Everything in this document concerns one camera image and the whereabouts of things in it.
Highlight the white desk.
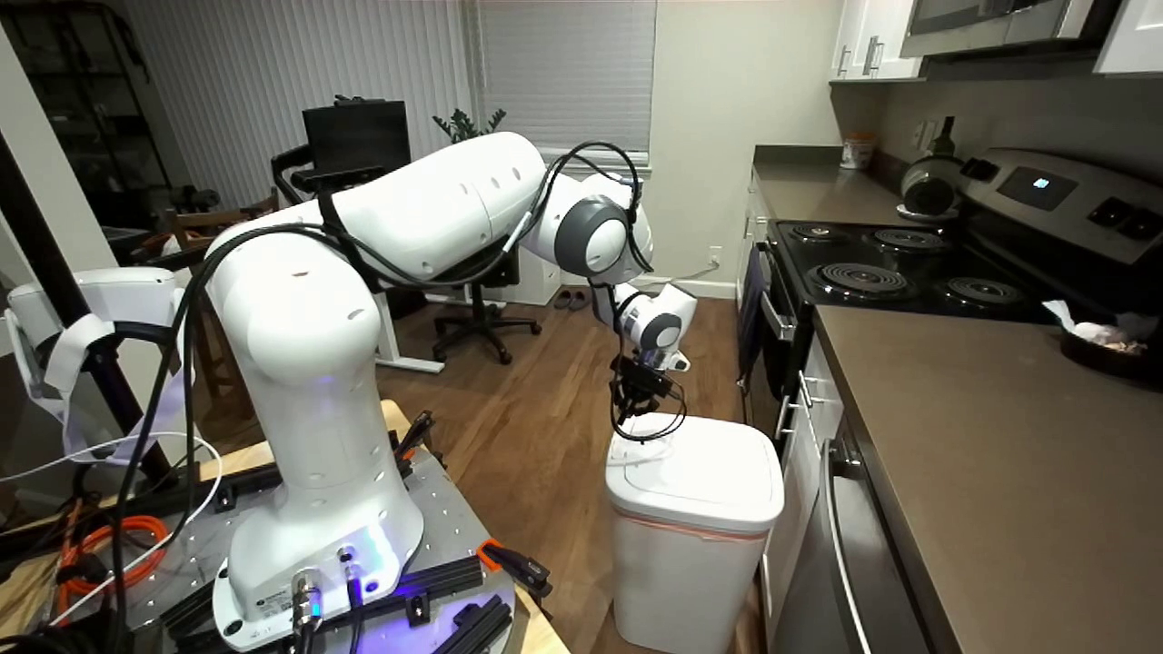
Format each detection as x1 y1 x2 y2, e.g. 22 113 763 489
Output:
369 287 445 378

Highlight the white window blind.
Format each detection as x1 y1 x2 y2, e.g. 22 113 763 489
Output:
468 0 660 155

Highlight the white base cabinet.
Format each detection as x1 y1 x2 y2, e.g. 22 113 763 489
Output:
774 338 846 597

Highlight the black shelf rack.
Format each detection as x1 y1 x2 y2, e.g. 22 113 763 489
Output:
0 0 174 233

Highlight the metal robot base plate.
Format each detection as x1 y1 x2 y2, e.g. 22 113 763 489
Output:
119 452 518 654

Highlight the stainless steel microwave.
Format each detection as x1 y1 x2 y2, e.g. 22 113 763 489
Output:
900 0 1121 63

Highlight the black clamp with orange tip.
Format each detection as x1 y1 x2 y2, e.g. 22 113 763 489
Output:
474 539 555 602

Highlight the dark bowl with paper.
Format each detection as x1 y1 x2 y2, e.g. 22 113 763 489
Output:
1044 298 1163 394

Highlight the thin white cable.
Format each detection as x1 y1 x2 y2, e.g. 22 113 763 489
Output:
0 431 228 577

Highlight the black electric stove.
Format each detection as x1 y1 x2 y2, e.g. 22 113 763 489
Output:
736 145 1163 446

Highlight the black computer monitor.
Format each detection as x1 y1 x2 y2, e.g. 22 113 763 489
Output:
300 99 415 185

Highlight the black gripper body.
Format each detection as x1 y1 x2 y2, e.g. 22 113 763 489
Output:
611 353 671 409

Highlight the white trash bin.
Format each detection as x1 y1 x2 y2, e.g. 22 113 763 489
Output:
600 409 789 654

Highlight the white plastic stand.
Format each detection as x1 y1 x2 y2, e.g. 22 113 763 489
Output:
0 265 191 464

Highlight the black office chair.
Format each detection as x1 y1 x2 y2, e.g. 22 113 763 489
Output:
427 247 546 368

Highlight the orange cable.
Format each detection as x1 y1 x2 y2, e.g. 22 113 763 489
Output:
50 511 174 614

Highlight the small black clamp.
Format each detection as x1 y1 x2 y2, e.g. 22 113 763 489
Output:
393 409 440 472

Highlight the white wall cabinet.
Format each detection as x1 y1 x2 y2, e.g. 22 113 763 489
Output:
828 0 927 87
1090 0 1163 81

